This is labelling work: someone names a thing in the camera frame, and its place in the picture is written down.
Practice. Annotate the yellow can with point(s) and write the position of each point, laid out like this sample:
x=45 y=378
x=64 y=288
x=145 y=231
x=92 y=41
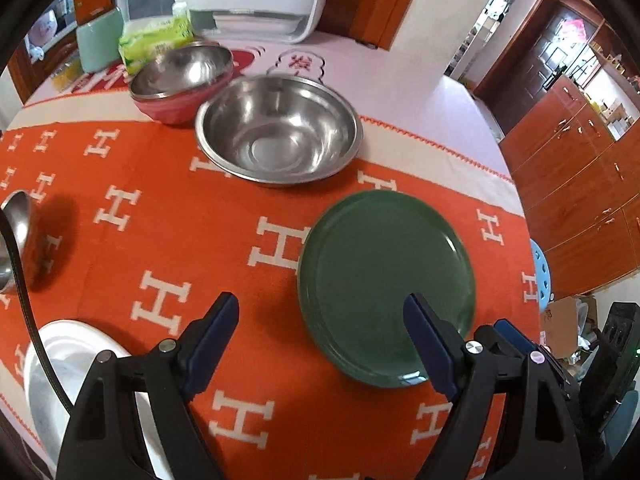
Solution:
x=65 y=75

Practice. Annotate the cardboard box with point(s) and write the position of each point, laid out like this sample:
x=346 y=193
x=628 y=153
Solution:
x=565 y=325

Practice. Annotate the green tissue pack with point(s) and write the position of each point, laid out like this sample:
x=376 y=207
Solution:
x=155 y=40

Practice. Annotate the dark brown entrance door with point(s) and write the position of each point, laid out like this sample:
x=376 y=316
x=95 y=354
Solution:
x=540 y=55

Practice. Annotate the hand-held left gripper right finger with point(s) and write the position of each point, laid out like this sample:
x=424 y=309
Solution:
x=432 y=350

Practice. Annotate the wooden shelf cabinet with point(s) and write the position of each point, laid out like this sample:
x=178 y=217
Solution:
x=570 y=185

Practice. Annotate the white plate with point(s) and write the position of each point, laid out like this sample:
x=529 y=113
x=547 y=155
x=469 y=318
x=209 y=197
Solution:
x=32 y=390

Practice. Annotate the steel bowl with pink rim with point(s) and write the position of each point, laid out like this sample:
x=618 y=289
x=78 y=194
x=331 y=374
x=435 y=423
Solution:
x=185 y=70

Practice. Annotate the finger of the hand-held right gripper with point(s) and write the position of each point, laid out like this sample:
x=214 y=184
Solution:
x=512 y=335
x=489 y=335

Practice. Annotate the mint green canister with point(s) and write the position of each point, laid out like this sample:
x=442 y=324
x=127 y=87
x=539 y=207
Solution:
x=100 y=40

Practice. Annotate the green plate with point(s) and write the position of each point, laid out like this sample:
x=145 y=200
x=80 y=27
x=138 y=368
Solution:
x=380 y=280

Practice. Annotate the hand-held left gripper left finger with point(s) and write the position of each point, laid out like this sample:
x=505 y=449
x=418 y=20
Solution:
x=212 y=350

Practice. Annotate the pink white rice cooker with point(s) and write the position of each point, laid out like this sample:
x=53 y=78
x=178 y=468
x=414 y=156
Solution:
x=42 y=30

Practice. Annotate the white pill bottle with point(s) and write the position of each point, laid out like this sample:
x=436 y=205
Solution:
x=179 y=9

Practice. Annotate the wide steel bowl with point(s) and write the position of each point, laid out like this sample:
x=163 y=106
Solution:
x=277 y=130

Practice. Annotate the blue plastic stool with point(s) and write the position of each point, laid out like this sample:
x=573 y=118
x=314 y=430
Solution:
x=540 y=275

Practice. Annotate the orange patterned tablecloth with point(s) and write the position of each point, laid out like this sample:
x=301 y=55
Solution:
x=200 y=200

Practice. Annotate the small steel bowl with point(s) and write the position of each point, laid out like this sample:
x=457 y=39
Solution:
x=22 y=230

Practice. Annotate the white clear storage box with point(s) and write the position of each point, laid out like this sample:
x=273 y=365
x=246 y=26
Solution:
x=260 y=10

